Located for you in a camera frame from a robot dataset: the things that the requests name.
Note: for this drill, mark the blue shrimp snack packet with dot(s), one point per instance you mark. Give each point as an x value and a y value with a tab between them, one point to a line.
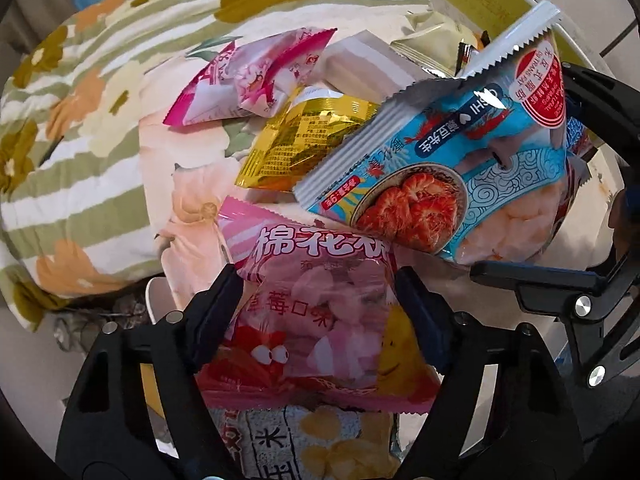
425	160

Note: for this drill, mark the green striped floral blanket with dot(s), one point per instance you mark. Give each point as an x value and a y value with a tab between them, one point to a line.
100	110

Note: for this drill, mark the yellow object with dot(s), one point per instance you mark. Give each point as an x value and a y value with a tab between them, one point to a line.
150	395

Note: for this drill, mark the white plastic object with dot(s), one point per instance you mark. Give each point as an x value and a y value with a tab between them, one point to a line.
162	300

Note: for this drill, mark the patterned brown cloth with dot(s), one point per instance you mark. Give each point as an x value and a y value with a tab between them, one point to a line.
100	310

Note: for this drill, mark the translucent grey-white snack packet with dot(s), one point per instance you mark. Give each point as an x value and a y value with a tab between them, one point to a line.
365	60

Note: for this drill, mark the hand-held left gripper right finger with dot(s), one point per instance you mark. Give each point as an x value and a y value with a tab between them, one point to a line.
420	310

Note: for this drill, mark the gold foil snack packet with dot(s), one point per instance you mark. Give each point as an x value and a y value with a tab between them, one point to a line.
295	145

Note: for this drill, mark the white corn snack packet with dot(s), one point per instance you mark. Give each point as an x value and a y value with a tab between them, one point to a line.
310	440

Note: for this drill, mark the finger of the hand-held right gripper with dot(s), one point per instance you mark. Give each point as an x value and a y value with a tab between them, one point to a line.
530	280
600	95

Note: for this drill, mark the peach floral cloth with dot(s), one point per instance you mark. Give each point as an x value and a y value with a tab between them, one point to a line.
195	200

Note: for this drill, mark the pale yellow snack packet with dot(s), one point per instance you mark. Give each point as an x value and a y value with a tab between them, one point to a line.
430	35

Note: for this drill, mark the pink marshmallow packet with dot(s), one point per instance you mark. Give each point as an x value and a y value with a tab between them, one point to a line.
320	285

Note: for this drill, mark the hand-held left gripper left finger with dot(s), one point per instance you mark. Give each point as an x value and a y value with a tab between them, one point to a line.
220	305

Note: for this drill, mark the dark orange snack packet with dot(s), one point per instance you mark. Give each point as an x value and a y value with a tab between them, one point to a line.
470	55

